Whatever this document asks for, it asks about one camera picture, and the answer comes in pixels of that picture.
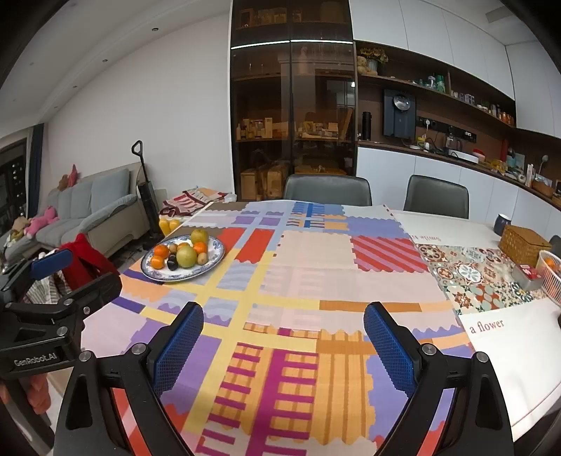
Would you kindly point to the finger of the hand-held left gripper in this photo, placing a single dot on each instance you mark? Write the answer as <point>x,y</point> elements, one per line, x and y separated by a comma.
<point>96,291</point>
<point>50,265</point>

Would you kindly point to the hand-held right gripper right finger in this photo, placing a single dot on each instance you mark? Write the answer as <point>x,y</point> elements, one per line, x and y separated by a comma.
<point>390,346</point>

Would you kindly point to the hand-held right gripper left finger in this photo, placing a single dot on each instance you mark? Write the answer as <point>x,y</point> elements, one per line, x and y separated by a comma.
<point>179,346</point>

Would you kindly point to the dark purple plum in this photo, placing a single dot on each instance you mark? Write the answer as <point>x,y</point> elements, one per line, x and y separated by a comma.
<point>172,264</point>

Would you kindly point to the green apple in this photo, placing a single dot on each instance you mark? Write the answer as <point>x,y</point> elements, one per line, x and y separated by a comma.
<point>187,257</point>

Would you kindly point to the round brown fruit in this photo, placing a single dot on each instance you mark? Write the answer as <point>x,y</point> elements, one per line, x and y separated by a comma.
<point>202,258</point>

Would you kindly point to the blue and white patterned plate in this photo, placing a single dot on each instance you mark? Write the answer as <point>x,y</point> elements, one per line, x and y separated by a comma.
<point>214,254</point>

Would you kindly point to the yellow-green pear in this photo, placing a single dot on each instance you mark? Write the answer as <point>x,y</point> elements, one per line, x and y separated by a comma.
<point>199,236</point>

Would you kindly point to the red garment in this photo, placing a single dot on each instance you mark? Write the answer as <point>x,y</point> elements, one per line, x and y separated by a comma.
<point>87,258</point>

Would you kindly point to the pink plush toy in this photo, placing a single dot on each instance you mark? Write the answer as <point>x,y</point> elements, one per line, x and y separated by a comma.
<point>41,221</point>

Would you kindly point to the grey sofa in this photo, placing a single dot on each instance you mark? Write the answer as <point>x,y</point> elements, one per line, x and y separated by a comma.
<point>87,206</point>

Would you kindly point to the brown plush toy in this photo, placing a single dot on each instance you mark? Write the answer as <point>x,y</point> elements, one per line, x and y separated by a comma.
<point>63,182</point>

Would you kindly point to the yellow bottle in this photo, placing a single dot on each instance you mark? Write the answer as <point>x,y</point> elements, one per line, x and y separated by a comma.
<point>164,226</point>
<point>174,225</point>

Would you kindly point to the dark blue curtain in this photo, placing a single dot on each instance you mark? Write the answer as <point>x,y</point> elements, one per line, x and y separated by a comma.
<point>38,171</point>

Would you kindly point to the red plush toy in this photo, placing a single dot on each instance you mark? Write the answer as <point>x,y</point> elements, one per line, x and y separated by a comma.
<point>74,173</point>

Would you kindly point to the black upright vacuum cleaner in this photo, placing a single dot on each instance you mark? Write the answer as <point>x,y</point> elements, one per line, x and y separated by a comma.
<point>147,193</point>

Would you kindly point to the white tile-patterned tablecloth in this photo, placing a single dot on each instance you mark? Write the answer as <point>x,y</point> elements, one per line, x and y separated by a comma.
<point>504,350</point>

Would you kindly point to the colourful patchwork tablecloth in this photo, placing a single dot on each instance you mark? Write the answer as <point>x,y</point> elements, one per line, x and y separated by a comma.
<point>307,263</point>

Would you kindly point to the folded striped cloth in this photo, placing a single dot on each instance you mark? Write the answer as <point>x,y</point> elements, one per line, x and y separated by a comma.
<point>193,201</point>

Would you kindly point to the red and grey tin box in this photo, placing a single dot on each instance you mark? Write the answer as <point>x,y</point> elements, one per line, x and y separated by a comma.
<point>528,276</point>

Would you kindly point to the grey dining chair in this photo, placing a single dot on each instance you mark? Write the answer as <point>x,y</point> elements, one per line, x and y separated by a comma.
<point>436,195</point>
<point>326,188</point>

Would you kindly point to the dark blue mug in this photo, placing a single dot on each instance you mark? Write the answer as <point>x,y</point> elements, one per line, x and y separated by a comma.
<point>502,224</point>

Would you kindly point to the wicker basket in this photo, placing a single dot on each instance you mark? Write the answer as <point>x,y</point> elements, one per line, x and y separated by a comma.
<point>523,245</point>

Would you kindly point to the black thermos bottle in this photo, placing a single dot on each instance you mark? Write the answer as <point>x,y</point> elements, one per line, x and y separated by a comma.
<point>366,126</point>

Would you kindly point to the dark glass display cabinet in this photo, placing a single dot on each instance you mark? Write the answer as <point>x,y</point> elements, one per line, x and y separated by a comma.
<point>293,109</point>

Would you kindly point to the sunflower bouquet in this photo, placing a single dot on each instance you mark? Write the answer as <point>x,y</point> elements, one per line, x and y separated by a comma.
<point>374,56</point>

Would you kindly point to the black wall water dispenser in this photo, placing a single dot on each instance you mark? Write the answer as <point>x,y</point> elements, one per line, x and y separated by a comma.
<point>399,118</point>

